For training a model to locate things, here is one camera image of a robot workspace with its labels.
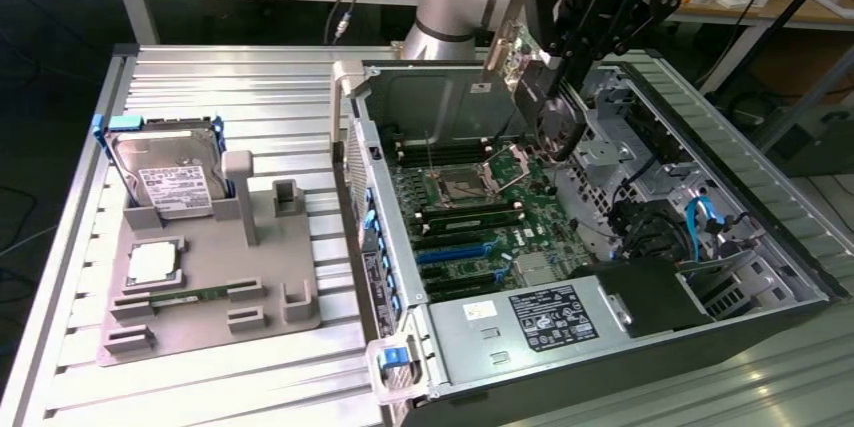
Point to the grey power supply with label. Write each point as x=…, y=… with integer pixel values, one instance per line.
x=480, y=347

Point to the black open PC case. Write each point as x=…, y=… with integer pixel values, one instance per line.
x=667, y=362

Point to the black RAM stick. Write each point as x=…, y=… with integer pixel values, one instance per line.
x=467, y=216

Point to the silver chipset heatsink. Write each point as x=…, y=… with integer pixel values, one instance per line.
x=534, y=267

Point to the grey vented disk bay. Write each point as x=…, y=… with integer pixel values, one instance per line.
x=727, y=297

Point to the open metal socket cover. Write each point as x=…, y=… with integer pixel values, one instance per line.
x=507, y=162

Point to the silver CPU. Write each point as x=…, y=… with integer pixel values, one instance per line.
x=154, y=264

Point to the black graphics card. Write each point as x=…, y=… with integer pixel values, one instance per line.
x=563, y=122

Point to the CPU socket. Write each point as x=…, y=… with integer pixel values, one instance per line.
x=460, y=187

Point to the silver metal disk bay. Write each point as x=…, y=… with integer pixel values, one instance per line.
x=627, y=162

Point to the blue case latch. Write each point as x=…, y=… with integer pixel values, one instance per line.
x=392, y=357

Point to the hard disk in blue carrier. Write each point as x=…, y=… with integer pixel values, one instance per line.
x=174, y=182

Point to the black air shroud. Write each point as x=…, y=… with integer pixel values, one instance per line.
x=654, y=302

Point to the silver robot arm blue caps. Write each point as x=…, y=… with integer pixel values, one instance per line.
x=454, y=12

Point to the green motherboard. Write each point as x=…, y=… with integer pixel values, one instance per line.
x=534, y=202

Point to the green RAM stick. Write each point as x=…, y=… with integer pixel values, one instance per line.
x=194, y=293

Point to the grey parts rack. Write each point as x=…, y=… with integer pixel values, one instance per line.
x=200, y=327

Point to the thin socket locking lever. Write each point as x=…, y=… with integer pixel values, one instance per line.
x=432, y=152

